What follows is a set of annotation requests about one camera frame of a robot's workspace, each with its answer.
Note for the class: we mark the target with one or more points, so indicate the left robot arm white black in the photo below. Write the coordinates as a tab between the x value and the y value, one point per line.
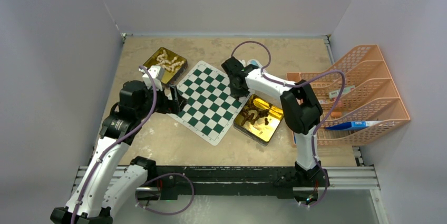
96	200

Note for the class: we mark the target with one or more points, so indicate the white label card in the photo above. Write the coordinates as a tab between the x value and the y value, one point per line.
346	89

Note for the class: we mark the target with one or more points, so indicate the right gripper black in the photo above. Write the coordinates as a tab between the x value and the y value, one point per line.
236	93

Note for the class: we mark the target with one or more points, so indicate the blue box in organizer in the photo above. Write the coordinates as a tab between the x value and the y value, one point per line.
352	125

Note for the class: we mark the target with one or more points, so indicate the gold tin white pieces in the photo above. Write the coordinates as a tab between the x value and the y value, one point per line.
168	78

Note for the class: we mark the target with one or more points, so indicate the green white chess mat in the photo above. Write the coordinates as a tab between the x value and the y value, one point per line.
210	110

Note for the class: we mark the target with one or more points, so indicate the brown chess pieces pile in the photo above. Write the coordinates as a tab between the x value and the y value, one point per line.
256	110

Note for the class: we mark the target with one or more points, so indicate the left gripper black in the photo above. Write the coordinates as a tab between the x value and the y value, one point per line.
170	106

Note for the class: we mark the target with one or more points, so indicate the blue white packaged item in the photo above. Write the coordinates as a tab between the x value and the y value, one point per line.
254	62

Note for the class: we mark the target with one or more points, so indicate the white chess pieces pile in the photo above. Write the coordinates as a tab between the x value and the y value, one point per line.
171	62

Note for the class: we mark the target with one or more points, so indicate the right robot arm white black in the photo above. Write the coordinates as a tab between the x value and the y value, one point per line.
301	109

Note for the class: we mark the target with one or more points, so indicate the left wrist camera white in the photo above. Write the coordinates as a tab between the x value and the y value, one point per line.
156	72

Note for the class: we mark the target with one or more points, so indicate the peach plastic file organizer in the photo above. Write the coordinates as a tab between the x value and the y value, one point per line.
375	98

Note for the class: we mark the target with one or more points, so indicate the black metal base frame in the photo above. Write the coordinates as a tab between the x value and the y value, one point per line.
289	182

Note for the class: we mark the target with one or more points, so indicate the gold tin brown pieces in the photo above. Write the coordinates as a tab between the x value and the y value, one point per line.
259	132

